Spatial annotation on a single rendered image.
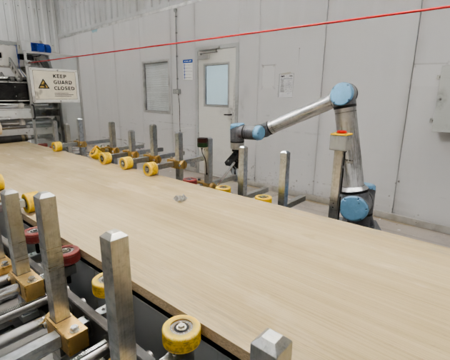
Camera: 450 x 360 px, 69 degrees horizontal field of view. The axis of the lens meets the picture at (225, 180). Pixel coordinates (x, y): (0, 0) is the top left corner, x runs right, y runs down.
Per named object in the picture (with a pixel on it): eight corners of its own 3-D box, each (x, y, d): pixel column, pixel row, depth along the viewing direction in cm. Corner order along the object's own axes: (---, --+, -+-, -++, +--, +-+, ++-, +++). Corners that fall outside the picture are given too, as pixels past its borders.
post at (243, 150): (241, 229, 187) (242, 145, 175) (246, 231, 184) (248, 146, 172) (236, 231, 184) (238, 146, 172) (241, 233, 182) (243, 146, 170)
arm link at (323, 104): (357, 80, 188) (257, 124, 226) (353, 78, 178) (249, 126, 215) (364, 99, 188) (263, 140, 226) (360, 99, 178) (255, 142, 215)
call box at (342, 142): (335, 149, 144) (336, 131, 142) (351, 151, 140) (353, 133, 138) (328, 151, 139) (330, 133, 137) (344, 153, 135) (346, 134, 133)
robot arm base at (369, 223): (340, 218, 214) (341, 203, 212) (371, 221, 210) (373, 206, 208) (343, 229, 196) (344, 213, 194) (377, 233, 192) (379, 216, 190)
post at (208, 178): (208, 215, 202) (208, 136, 190) (212, 216, 199) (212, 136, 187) (204, 216, 199) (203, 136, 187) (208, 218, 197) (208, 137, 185)
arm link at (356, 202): (373, 214, 188) (360, 79, 177) (368, 223, 173) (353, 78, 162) (346, 214, 196) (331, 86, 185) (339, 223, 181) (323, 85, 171)
